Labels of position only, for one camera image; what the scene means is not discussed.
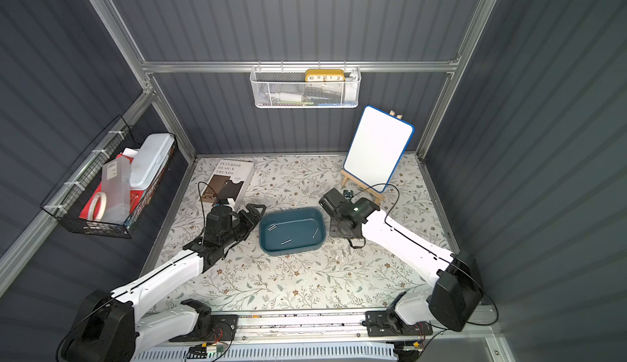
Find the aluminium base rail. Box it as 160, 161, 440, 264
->
97, 305, 506, 362

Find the blue framed whiteboard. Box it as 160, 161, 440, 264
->
343, 106, 416, 195

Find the red box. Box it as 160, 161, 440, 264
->
79, 148, 169, 220

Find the small wooden easel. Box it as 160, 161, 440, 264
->
340, 110, 403, 205

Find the white tape roll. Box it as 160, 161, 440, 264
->
87, 192, 108, 222

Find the translucent plastic container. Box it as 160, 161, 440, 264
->
101, 156, 131, 223

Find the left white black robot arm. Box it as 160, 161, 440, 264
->
55, 204, 267, 361

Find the teal plastic storage tray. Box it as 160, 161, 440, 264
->
259, 207, 327, 257

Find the yellow digital clock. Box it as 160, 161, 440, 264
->
305, 68, 346, 83

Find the white wire wall basket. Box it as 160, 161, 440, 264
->
250, 67, 362, 109

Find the interior design trends book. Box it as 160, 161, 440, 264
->
201, 159, 254, 208

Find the white plastic case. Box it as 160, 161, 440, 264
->
130, 133, 175, 191

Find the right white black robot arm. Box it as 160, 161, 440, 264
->
319, 188, 500, 334

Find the black wire side basket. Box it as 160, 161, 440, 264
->
41, 120, 177, 239

